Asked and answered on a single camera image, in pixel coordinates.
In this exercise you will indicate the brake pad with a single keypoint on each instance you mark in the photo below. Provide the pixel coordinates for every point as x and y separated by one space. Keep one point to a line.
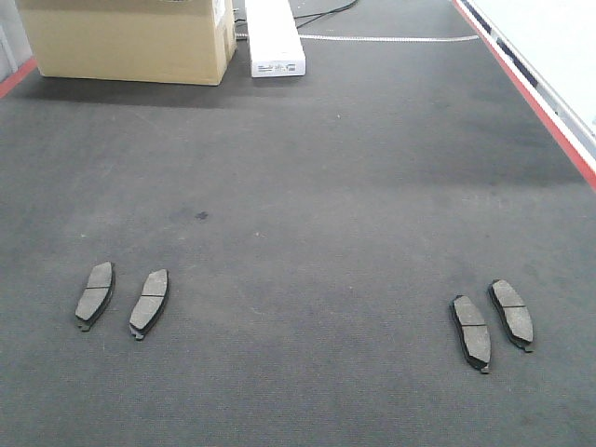
150 304
514 314
473 332
96 295

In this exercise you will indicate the dark grey conveyor belt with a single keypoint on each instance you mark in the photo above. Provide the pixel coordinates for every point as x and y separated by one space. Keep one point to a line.
316 231

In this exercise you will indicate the red conveyor side rail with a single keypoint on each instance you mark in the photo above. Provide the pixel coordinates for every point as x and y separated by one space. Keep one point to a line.
547 50

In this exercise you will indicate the long white carton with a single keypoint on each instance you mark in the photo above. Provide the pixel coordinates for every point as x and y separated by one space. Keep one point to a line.
274 43

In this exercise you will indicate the red conveyor left rail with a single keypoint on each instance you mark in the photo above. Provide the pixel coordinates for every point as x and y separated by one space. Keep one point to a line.
14 79

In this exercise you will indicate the brown cardboard box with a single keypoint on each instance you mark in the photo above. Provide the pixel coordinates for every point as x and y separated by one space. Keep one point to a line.
178 42

